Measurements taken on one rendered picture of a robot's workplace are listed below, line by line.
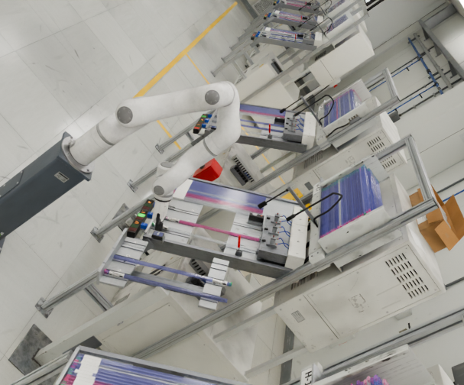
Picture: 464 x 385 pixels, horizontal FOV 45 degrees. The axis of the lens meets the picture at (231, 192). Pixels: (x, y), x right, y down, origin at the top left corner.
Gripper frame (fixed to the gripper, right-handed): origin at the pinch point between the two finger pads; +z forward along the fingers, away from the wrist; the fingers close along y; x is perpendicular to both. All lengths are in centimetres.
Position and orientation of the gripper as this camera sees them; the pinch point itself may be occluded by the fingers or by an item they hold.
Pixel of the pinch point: (159, 226)
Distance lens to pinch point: 261.4
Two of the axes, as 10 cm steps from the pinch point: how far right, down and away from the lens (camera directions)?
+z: -1.7, 8.7, 4.6
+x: 9.7, 2.3, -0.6
